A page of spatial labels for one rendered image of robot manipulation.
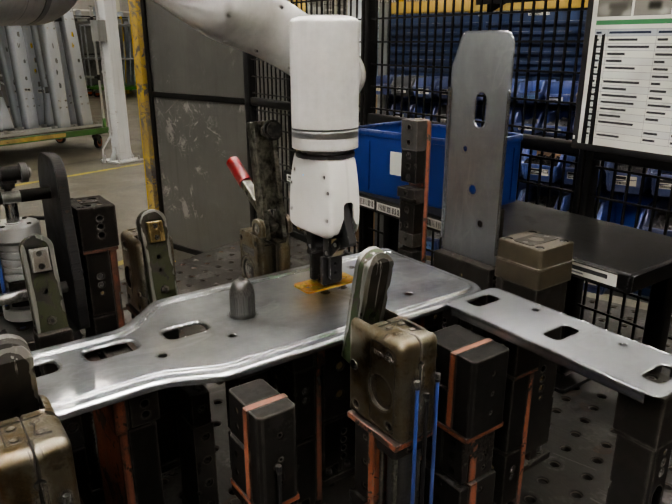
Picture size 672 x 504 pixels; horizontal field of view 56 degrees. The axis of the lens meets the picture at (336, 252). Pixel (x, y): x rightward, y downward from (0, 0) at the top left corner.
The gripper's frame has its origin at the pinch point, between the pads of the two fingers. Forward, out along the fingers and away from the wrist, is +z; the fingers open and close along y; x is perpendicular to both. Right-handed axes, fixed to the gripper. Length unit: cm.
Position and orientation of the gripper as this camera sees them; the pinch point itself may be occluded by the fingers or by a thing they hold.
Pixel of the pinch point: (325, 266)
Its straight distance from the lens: 84.8
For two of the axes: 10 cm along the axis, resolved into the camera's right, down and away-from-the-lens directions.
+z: 0.0, 9.5, 3.2
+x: 8.1, -1.8, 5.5
